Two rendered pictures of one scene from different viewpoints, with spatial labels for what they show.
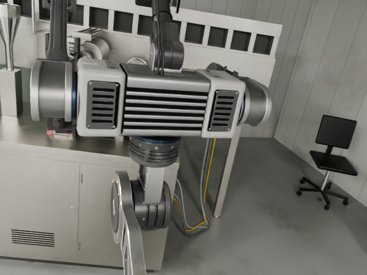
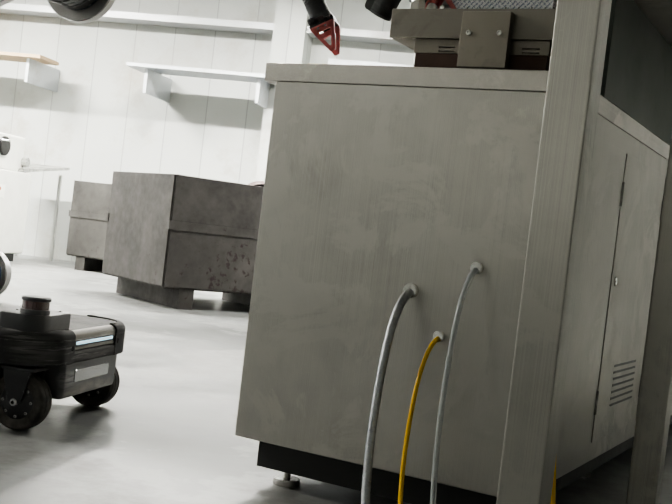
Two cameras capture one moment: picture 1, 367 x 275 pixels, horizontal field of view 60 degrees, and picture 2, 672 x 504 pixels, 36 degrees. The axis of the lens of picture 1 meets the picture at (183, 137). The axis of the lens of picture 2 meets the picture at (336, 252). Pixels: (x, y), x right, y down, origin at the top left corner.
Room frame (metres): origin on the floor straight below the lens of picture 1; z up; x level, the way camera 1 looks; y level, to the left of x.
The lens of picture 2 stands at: (2.88, -1.73, 0.55)
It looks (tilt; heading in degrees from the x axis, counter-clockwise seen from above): 1 degrees down; 123
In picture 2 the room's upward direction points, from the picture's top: 7 degrees clockwise
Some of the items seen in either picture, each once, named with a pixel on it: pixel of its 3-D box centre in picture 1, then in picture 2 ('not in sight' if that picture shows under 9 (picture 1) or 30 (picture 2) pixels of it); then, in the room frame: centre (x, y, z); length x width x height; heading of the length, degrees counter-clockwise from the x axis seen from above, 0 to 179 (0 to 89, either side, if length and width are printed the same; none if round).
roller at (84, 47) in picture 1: (93, 52); not in sight; (1.87, 0.61, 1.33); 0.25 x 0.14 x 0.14; 6
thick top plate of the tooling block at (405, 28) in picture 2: not in sight; (495, 32); (1.94, 0.18, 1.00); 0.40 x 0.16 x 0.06; 6
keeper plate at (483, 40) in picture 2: not in sight; (484, 39); (1.97, 0.09, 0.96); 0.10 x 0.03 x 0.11; 6
